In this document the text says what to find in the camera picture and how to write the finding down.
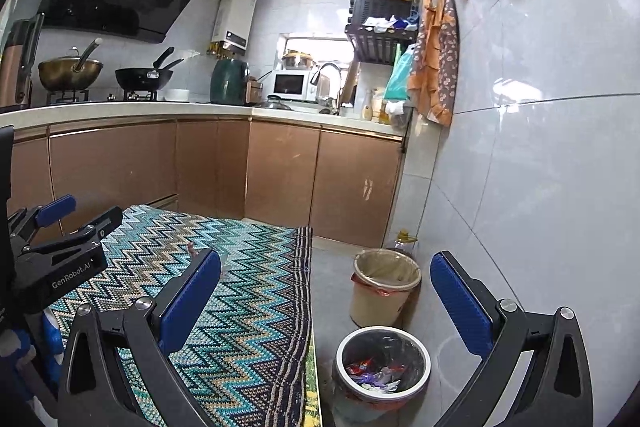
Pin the person's left hand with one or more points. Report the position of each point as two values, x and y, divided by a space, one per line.
50 332

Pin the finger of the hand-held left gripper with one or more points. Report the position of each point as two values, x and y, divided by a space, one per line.
100 222
57 209

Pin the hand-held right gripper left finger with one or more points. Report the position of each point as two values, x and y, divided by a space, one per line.
190 302

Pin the brass wok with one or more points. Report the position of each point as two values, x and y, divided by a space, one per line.
67 74

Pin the steel trash can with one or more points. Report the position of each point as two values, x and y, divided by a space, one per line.
345 402

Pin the zigzag knitted cloth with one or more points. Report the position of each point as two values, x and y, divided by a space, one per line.
250 307

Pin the steel faucet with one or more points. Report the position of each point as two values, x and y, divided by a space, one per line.
327 77

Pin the gas stove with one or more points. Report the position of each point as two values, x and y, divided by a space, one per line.
100 96

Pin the floral orange apron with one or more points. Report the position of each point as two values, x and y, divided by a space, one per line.
437 57

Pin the glass pot lid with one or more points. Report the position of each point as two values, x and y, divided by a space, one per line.
274 103

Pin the black wall rack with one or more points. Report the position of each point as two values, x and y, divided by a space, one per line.
380 44

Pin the brown kitchen cabinets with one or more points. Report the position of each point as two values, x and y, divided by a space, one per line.
280 172

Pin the white microwave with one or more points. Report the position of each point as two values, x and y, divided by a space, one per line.
295 86

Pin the beige bottle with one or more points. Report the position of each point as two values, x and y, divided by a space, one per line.
368 107

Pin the brown tall kitchen appliance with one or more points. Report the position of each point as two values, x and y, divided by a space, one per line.
15 67

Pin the beige bin with liner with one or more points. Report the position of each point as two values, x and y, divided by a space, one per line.
382 287

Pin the white water heater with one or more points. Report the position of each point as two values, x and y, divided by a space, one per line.
235 22

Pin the yellow oil bottle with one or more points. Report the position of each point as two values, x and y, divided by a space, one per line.
402 241

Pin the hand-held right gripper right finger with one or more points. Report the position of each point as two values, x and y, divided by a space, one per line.
462 307

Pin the green plastic bag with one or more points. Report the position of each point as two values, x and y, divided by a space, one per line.
400 79

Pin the black frying pan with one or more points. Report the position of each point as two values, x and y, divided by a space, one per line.
142 79

